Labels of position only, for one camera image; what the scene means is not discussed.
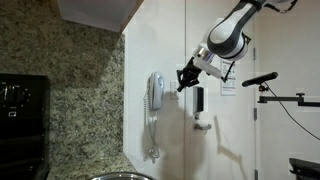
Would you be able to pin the black door keypad lock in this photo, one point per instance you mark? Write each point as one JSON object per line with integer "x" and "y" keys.
{"x": 200, "y": 99}

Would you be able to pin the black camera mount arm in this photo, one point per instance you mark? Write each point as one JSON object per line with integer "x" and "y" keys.
{"x": 283, "y": 98}

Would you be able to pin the small silver deadbolt knob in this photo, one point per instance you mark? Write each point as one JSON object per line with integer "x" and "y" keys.
{"x": 197, "y": 116}

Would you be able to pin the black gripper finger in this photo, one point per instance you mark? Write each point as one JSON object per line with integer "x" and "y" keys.
{"x": 184, "y": 86}
{"x": 180, "y": 76}

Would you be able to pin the white paper door notice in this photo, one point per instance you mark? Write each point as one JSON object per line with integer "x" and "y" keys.
{"x": 228, "y": 88}

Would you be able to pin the granite topped base cabinet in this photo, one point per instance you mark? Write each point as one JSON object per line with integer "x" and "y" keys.
{"x": 83, "y": 170}

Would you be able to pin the black kitchen stove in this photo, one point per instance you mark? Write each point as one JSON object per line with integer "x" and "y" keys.
{"x": 20, "y": 133}

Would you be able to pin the metal door hinge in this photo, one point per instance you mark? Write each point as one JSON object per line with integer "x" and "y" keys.
{"x": 254, "y": 53}
{"x": 255, "y": 114}
{"x": 256, "y": 175}

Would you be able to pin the white door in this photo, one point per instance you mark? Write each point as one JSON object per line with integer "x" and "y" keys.
{"x": 233, "y": 140}

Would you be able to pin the white wall telephone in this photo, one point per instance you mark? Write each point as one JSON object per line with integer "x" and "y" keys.
{"x": 156, "y": 90}

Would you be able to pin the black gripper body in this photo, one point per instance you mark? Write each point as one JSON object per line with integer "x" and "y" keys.
{"x": 191, "y": 71}

